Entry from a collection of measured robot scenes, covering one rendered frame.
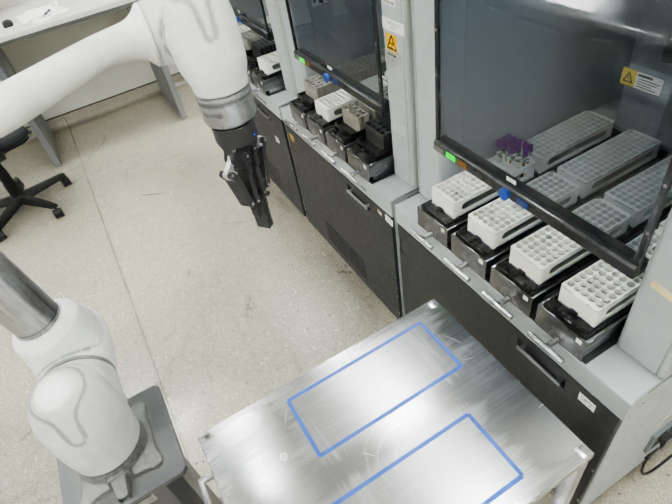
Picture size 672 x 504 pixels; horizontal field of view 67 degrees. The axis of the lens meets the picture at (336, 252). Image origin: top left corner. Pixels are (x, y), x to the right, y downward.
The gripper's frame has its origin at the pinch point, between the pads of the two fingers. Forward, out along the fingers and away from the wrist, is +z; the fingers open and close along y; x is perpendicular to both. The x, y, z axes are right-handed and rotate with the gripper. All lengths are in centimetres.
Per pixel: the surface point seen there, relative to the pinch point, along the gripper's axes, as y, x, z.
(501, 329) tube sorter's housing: -26, 45, 54
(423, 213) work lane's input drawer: -46, 18, 35
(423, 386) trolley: 8.4, 34.2, 32.6
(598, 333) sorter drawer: -16, 65, 34
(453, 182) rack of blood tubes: -54, 25, 28
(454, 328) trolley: -7.6, 36.5, 32.6
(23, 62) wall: -171, -320, 61
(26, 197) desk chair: -81, -248, 103
